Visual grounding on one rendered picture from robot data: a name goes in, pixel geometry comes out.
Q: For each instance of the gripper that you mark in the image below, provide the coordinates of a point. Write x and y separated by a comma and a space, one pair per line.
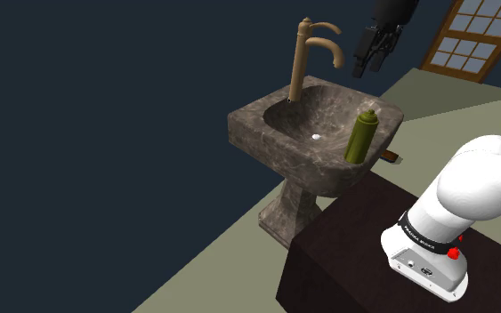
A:
393, 11

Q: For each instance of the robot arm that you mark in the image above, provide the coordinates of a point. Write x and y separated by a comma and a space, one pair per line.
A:
471, 182

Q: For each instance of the tan curved faucet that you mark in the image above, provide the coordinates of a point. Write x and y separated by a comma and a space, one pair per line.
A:
298, 60

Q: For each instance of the olive green spray bottle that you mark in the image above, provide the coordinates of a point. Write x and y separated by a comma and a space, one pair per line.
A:
360, 138

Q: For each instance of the small brown flat block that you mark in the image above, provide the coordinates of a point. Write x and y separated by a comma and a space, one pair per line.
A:
391, 155

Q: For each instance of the brown door with glass panes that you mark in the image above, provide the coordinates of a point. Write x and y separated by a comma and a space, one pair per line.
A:
488, 47

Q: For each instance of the dark brown robot stand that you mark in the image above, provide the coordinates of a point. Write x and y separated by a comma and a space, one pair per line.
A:
341, 260

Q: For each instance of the grey marble pedestal sink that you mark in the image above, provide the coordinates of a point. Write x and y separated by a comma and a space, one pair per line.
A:
302, 151

